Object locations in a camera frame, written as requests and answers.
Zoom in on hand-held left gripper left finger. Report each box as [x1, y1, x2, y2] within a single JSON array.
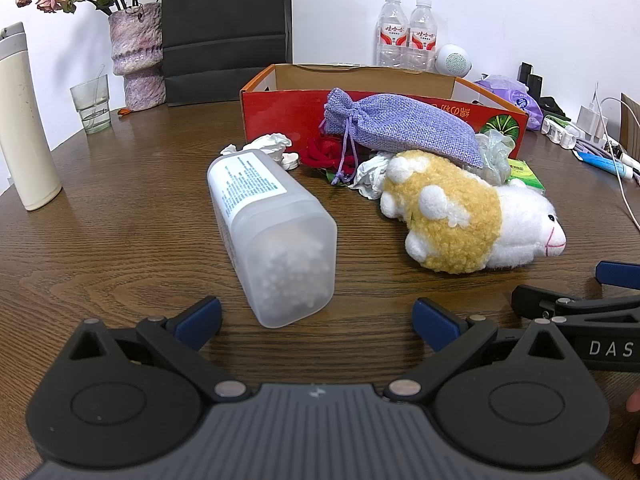
[[68, 296, 251, 403]]

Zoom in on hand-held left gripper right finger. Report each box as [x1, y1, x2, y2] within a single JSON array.
[[384, 297, 573, 403]]

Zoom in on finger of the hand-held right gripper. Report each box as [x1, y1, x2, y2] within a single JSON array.
[[596, 261, 640, 291], [511, 284, 640, 323]]

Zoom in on yellow white plush sheep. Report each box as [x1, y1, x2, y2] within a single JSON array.
[[379, 150, 568, 275]]

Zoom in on frosted cotton swab container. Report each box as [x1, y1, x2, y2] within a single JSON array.
[[206, 150, 338, 330]]

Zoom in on pale green plastic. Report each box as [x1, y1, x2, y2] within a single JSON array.
[[475, 129, 516, 183]]

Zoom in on white tissue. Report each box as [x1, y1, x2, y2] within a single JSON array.
[[220, 132, 293, 166], [348, 152, 396, 201]]

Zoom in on purple drawstring pouch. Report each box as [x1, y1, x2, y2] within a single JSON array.
[[320, 88, 485, 187]]

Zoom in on red artificial rose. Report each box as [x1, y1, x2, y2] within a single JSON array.
[[299, 135, 358, 187]]

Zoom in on red cardboard box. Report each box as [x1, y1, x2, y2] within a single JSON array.
[[239, 63, 530, 161]]

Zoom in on person's right hand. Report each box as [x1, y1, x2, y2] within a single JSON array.
[[626, 389, 640, 465]]

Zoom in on blue tube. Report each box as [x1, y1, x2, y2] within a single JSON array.
[[574, 151, 640, 173]]

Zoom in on green packet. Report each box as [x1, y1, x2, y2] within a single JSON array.
[[506, 157, 545, 195]]

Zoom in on white plastic clips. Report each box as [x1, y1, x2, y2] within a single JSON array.
[[542, 115, 583, 150]]

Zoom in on brown cardboard piece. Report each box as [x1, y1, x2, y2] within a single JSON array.
[[620, 92, 640, 148]]

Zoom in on white charger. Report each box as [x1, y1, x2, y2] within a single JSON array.
[[577, 82, 611, 143]]

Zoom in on purple wet wipes pack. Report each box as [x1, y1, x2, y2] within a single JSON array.
[[472, 74, 544, 133]]

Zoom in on black device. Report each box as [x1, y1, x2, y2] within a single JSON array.
[[517, 62, 543, 96]]

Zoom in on glass cup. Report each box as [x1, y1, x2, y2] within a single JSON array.
[[69, 75, 111, 135]]

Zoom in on thin stirring rod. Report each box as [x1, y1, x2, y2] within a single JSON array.
[[82, 62, 108, 123]]

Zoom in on cream thermos bottle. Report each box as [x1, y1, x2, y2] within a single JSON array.
[[0, 22, 63, 212]]

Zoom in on white round robot speaker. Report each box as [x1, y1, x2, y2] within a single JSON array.
[[434, 44, 473, 78]]

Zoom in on pink mottled vase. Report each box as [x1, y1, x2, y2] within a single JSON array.
[[108, 2, 167, 112]]

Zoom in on clear water bottle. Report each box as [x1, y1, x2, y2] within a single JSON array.
[[407, 0, 439, 72], [375, 0, 412, 68]]

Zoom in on black paper bag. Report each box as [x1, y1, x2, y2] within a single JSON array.
[[161, 0, 293, 107]]

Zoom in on white cable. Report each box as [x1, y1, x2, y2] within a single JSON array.
[[597, 97, 640, 231]]

